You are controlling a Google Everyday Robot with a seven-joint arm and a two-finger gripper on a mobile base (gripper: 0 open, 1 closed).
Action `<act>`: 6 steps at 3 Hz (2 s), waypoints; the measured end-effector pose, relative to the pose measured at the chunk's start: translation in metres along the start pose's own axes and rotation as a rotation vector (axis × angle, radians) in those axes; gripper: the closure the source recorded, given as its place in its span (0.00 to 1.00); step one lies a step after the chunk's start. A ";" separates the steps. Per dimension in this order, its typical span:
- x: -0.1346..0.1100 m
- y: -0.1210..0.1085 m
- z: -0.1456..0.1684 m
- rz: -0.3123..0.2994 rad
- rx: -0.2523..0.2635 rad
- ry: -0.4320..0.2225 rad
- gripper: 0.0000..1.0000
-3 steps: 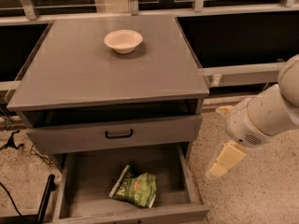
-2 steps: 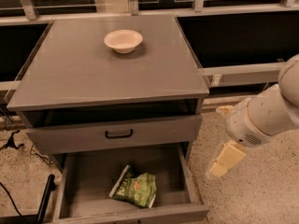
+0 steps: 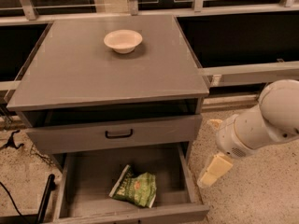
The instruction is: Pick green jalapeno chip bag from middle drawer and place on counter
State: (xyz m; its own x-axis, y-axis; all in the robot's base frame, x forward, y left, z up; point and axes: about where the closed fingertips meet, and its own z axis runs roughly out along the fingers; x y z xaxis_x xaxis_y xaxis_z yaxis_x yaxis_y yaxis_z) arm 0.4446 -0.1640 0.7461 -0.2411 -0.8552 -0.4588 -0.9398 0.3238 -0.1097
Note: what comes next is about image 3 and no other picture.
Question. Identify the grey metal railing frame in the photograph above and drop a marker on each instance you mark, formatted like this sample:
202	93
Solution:
243	70

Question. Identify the black drawer handle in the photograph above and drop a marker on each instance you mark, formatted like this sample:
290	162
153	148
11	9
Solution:
119	135

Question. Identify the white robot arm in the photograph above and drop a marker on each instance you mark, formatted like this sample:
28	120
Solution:
273	121

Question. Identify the white ceramic bowl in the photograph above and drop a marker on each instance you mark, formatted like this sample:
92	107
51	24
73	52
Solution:
123	41

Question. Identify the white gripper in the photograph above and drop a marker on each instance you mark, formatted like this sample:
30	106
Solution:
230	138

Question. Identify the closed grey top drawer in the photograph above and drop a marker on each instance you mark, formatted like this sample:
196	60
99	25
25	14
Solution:
85	137

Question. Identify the open grey middle drawer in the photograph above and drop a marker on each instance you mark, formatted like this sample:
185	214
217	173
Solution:
88	178

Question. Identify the grey drawer cabinet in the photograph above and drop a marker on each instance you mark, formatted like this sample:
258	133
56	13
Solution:
116	103

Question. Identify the green jalapeno chip bag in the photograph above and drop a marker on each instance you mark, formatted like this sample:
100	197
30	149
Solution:
139	190

